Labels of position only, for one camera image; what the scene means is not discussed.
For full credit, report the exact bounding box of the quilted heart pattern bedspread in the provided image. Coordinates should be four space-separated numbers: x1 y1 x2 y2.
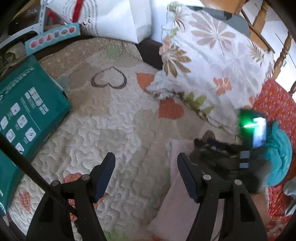
6 38 241 241

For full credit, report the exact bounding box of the bare right hand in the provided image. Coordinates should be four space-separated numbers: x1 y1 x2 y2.
251 191 270 225

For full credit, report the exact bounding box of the pale pink knit sweater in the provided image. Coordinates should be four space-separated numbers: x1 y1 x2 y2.
147 138 232 241

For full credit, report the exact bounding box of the wooden chair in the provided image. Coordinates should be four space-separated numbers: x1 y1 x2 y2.
202 1 295 98

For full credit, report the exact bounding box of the white paper bag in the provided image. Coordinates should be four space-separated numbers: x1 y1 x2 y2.
47 0 152 44

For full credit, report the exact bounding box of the teal plush towel bundle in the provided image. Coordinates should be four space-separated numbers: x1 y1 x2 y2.
264 121 292 187

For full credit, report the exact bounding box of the red floral blanket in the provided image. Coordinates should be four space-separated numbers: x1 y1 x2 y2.
253 79 295 240

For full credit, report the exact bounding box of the grey cloth on blanket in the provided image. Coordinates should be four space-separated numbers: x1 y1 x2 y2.
283 177 296 216

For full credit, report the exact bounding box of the white floral pillow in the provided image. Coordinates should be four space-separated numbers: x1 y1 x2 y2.
147 2 274 135

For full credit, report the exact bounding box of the light blue toy box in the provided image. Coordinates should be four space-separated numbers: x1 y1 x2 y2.
25 23 81 56

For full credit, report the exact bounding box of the teal cardboard box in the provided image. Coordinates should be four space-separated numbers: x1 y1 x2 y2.
0 55 72 216

